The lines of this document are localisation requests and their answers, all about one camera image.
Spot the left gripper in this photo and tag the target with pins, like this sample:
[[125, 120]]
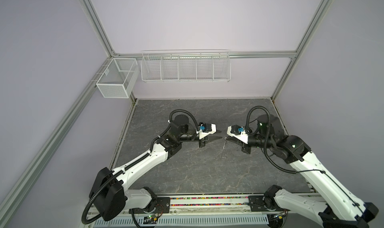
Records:
[[204, 141]]

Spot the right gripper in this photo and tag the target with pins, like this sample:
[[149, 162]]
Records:
[[244, 147]]

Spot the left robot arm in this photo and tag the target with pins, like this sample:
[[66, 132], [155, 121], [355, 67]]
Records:
[[111, 192]]

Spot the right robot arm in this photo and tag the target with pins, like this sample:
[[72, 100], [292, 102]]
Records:
[[291, 155]]

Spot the small circuit board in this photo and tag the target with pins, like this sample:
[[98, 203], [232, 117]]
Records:
[[150, 220]]

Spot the white mesh box basket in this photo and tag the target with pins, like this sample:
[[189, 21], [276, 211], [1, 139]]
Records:
[[118, 78]]

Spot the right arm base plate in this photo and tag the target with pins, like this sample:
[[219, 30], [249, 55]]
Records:
[[261, 203]]

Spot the aluminium rail with coloured beads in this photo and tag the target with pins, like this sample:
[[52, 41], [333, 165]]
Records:
[[210, 205]]

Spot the white wire shelf basket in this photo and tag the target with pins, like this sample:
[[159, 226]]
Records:
[[186, 66]]

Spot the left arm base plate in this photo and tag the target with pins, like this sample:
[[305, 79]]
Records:
[[161, 205]]

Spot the white slotted cable duct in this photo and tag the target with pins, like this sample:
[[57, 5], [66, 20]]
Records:
[[185, 221]]

